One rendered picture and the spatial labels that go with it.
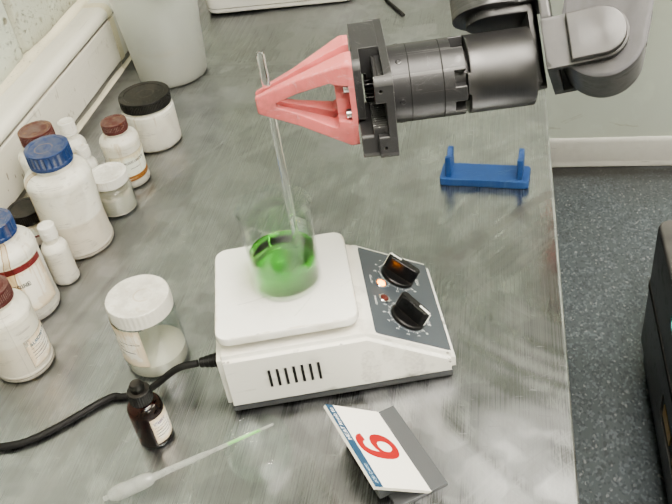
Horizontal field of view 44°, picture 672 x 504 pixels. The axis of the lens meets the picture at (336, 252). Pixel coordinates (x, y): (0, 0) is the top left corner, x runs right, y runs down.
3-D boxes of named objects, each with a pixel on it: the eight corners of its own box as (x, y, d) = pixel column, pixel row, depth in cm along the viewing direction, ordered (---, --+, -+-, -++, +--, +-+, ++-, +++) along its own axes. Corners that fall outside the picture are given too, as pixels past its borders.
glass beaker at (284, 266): (248, 268, 75) (229, 191, 69) (317, 253, 75) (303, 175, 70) (258, 320, 69) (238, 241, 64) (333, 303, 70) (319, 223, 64)
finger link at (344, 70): (246, 77, 58) (380, 59, 57) (249, 34, 63) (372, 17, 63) (264, 160, 62) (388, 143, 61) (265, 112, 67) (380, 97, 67)
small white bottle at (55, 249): (84, 278, 90) (62, 225, 85) (59, 290, 89) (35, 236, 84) (75, 266, 92) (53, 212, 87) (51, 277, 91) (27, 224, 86)
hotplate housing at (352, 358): (428, 283, 83) (423, 219, 78) (457, 379, 72) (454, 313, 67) (208, 319, 82) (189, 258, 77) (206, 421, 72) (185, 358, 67)
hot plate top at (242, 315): (343, 237, 77) (342, 229, 77) (360, 325, 68) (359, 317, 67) (216, 258, 77) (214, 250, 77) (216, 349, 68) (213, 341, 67)
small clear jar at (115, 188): (142, 196, 101) (131, 160, 98) (132, 219, 98) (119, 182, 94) (107, 197, 102) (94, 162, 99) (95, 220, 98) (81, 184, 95)
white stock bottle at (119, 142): (106, 182, 105) (85, 123, 99) (137, 164, 107) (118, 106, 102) (127, 195, 102) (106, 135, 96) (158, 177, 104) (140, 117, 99)
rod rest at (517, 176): (530, 173, 95) (531, 146, 93) (528, 190, 93) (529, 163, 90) (444, 169, 98) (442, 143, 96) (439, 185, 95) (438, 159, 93)
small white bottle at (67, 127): (68, 178, 107) (47, 124, 101) (85, 166, 108) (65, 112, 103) (84, 184, 105) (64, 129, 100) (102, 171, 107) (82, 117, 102)
